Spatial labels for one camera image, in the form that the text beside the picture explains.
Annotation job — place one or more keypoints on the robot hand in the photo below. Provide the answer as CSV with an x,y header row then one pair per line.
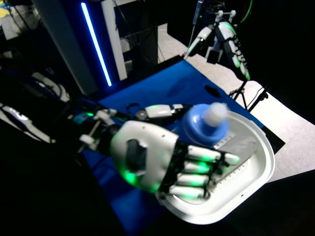
x,y
229,32
157,147

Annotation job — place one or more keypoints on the blue frosted water bottle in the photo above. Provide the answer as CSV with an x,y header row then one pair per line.
x,y
197,125

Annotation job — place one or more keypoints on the black tripod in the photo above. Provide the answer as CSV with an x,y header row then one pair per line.
x,y
240,88

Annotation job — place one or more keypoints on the small black flat object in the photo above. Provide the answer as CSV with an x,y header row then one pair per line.
x,y
212,91

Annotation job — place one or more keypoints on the blue table cloth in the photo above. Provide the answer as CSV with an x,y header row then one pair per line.
x,y
160,83

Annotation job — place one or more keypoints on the white perforated oval basket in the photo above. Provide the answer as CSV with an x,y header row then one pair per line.
x,y
233,196

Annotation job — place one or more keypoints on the white column with blue light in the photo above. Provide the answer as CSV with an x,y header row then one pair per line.
x,y
64,37

